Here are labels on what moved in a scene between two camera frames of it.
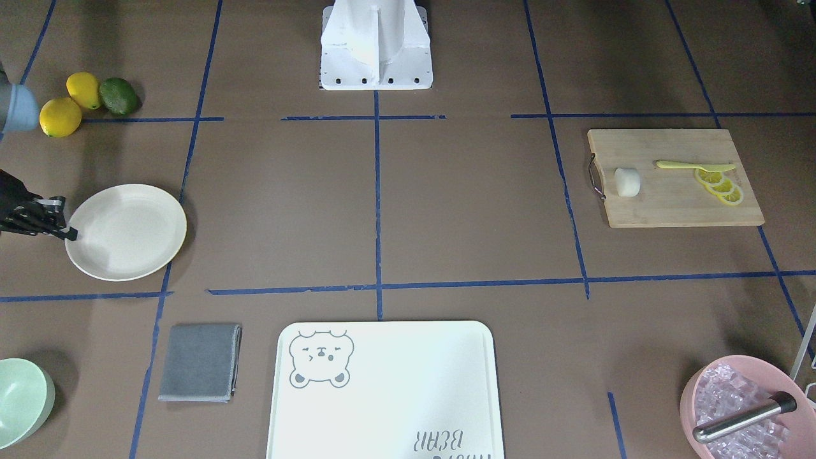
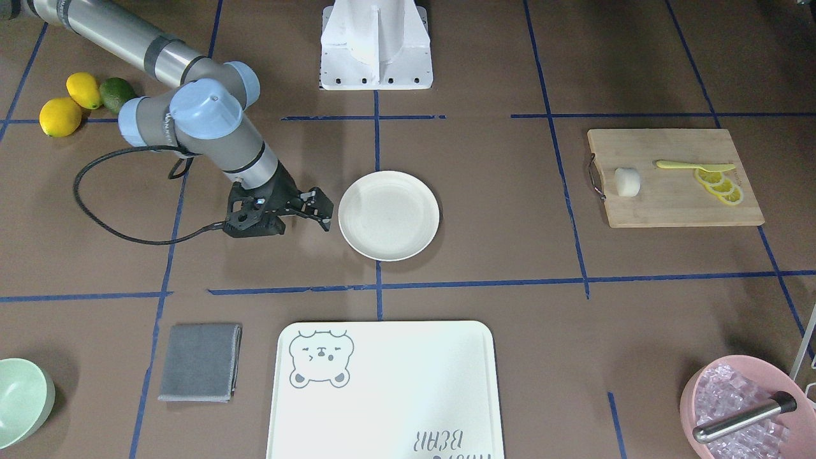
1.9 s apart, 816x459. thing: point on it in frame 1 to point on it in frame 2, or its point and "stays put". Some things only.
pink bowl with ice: (725, 386) stays put
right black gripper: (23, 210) to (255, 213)
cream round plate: (126, 232) to (388, 215)
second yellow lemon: (83, 88) stays put
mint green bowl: (27, 396) stays put
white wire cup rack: (801, 348) stays put
